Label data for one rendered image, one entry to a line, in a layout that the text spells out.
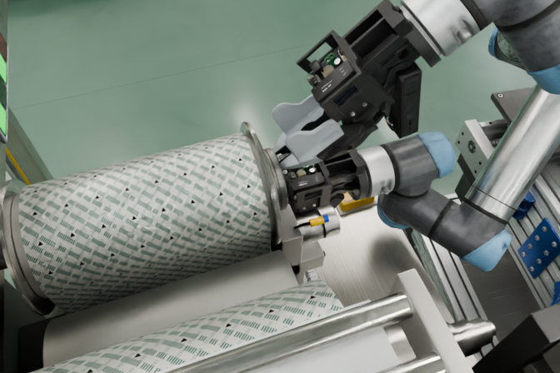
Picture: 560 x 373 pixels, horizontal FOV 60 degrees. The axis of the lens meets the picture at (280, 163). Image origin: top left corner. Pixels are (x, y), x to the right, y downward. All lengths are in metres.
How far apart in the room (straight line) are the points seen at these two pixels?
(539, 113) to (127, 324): 0.64
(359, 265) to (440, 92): 1.80
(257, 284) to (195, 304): 0.07
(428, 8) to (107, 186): 0.36
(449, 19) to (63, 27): 2.82
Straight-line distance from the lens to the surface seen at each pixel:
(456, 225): 0.82
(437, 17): 0.49
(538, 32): 0.53
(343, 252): 0.92
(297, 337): 0.27
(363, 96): 0.49
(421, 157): 0.76
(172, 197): 0.50
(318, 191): 0.69
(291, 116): 0.55
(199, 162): 0.51
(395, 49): 0.50
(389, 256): 0.93
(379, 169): 0.73
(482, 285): 1.77
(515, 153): 0.82
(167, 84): 2.60
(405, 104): 0.55
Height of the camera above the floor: 1.71
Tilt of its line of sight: 52 degrees down
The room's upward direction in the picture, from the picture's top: straight up
